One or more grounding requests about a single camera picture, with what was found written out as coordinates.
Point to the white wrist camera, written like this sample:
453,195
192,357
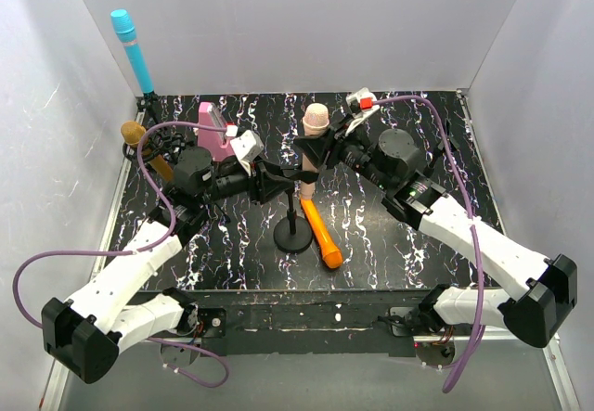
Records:
247,147
362,105

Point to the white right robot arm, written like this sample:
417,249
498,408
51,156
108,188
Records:
534,293

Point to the black round-base stand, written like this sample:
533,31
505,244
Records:
440,149
293,234

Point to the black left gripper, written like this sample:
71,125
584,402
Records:
260,181

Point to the orange microphone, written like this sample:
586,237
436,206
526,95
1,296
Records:
330,253

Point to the black front mounting rail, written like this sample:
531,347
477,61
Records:
241,322

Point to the blue microphone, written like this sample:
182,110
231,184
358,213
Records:
125,31

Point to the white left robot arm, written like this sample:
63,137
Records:
88,331

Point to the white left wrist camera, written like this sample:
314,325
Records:
247,147

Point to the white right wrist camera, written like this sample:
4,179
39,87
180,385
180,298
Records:
362,105

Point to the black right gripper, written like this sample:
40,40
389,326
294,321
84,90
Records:
331,142

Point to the black tripod shock-mount stand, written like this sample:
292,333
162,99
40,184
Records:
167,145

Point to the gold microphone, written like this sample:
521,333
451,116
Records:
132,132

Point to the pink metronome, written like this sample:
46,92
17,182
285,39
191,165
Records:
216,133

